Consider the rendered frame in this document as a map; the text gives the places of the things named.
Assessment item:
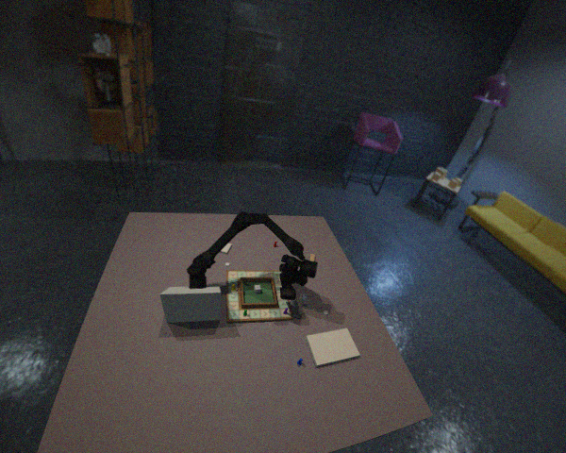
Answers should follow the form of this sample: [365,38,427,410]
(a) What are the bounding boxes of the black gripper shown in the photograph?
[279,263,297,300]

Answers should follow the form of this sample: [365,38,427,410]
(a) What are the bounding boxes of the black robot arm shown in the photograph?
[187,211,318,289]

